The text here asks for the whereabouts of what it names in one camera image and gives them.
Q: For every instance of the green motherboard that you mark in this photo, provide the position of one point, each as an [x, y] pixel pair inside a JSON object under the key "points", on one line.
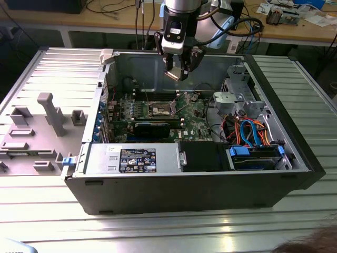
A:
{"points": [[194, 124]]}

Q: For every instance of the black box on desk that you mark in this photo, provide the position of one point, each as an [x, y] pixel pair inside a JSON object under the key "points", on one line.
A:
{"points": [[44, 6]]}

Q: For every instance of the wooden desk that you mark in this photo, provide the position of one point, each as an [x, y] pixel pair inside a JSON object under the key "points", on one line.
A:
{"points": [[65, 19]]}

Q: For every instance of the hard disk in blue carrier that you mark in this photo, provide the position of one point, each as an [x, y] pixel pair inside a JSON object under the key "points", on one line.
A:
{"points": [[238, 153]]}

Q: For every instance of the black graphics card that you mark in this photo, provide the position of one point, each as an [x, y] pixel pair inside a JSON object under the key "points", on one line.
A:
{"points": [[151, 130]]}

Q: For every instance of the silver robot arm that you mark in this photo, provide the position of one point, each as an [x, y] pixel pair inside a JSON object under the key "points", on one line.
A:
{"points": [[181, 5]]}

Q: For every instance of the silver power supply unit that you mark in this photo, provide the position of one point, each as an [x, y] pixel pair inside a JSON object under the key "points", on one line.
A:
{"points": [[105, 158]]}

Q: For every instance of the silver coin battery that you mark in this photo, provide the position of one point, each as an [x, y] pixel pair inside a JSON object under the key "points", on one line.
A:
{"points": [[194, 98]]}

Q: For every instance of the white papers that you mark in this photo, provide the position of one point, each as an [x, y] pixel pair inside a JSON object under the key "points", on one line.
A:
{"points": [[319, 19]]}

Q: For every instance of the electronic device with coil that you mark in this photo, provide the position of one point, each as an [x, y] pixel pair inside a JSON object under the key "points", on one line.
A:
{"points": [[273, 17]]}

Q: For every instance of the RAM slot with white clips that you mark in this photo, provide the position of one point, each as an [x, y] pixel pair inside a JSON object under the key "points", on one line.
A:
{"points": [[163, 96], [163, 91]]}

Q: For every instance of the grey parts rack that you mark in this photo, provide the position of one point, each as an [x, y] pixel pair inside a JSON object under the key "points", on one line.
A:
{"points": [[42, 137]]}

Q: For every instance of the silver drive cage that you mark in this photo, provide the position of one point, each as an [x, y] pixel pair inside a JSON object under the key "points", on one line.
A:
{"points": [[229, 98]]}

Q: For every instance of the black PC case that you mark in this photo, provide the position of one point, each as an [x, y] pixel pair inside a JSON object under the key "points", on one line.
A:
{"points": [[184, 195]]}

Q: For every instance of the blue case latch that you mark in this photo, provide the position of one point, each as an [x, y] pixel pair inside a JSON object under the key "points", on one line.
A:
{"points": [[68, 161]]}

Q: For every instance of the black drive bay block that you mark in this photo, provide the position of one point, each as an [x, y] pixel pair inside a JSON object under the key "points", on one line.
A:
{"points": [[202, 156]]}

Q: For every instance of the CPU socket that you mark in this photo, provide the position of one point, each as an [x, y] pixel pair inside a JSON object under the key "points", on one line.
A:
{"points": [[158, 107]]}

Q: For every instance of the white rounded object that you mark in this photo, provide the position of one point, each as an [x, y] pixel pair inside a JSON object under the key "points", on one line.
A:
{"points": [[15, 247]]}

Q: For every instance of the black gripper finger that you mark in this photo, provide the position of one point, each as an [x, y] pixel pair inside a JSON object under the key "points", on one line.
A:
{"points": [[193, 59], [168, 62]]}

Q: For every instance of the brown-haired person's head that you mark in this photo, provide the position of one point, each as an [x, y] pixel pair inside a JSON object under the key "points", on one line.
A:
{"points": [[310, 242]]}

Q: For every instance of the blue box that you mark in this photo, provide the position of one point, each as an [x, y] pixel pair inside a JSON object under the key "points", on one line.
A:
{"points": [[310, 3]]}

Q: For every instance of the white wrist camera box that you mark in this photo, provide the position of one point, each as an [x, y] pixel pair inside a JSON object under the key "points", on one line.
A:
{"points": [[172, 44]]}

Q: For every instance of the green RAM stick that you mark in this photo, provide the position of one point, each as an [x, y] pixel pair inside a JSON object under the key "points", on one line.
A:
{"points": [[158, 120]]}

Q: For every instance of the silver CPU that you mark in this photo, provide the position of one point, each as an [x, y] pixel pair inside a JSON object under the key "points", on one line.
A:
{"points": [[173, 73]]}

